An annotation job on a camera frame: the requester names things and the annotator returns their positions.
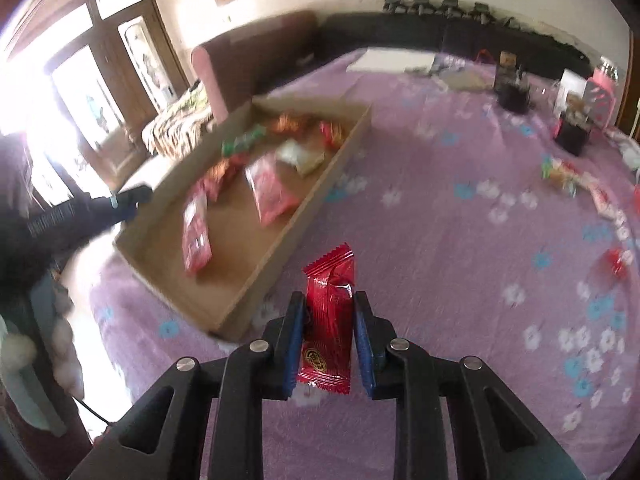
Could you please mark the long pale pink packet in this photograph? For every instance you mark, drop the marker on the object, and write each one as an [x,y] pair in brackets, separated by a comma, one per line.
[220,172]

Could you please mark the white red snack packet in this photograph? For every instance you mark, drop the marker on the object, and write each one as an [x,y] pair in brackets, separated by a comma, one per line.
[620,222]
[597,197]

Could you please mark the cream white snack packet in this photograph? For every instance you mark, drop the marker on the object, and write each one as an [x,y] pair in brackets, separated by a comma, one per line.
[297,156]

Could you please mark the black sofa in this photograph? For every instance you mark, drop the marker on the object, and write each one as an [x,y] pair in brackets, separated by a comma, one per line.
[400,32]

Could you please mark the shallow cardboard box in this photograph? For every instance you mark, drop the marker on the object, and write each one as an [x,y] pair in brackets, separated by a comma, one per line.
[235,270]

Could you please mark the wooden glass door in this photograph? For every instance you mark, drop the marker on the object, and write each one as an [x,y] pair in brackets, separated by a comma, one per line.
[160,50]

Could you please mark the clear yellow cake packet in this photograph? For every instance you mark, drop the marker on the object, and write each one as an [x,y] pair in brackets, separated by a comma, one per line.
[560,172]

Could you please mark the light fluffy garment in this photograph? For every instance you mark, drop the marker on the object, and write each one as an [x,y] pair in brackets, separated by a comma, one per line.
[30,340]

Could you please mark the white cloth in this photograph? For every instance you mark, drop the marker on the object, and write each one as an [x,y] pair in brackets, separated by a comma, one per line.
[631,152]

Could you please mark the purple floral tablecloth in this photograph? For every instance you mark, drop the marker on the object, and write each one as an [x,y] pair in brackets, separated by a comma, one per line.
[425,270]

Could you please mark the black cylinder with wooden top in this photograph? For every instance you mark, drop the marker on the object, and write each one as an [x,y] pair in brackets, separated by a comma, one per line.
[574,132]
[512,92]

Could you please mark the pink white clear packet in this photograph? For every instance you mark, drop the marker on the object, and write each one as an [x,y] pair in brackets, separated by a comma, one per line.
[270,192]

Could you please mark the striped patterned blanket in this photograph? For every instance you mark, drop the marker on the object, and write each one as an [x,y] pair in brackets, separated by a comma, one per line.
[175,120]

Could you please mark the small red foil candy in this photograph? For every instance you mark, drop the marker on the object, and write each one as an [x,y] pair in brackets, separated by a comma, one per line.
[617,261]

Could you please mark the dark red gold-print packet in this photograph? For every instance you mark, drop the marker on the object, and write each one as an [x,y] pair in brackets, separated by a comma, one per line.
[332,132]

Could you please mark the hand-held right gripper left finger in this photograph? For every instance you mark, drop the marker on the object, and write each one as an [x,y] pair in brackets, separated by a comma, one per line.
[295,345]

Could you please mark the green candy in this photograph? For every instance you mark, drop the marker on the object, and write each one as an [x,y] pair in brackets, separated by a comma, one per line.
[242,142]

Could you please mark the long red green-logo packet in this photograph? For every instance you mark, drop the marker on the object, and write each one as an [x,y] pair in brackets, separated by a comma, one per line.
[195,232]

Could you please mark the wooden furniture frame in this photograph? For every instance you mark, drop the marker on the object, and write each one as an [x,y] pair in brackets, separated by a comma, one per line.
[630,85]

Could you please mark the small red logo packet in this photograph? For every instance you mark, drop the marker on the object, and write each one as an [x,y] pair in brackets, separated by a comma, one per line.
[327,320]

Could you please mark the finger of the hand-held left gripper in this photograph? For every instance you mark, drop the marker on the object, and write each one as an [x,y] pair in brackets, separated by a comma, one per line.
[132,197]

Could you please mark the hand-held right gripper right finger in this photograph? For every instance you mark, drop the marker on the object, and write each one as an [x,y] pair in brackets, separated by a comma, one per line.
[365,345]

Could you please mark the pink thermos bottle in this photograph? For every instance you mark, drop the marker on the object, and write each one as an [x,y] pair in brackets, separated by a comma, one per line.
[602,95]

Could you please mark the pink upholstered chair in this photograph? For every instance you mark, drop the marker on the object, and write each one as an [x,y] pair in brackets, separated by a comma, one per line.
[250,60]

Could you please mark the large red gold-print packet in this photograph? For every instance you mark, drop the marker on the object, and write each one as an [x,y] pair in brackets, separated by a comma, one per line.
[290,122]

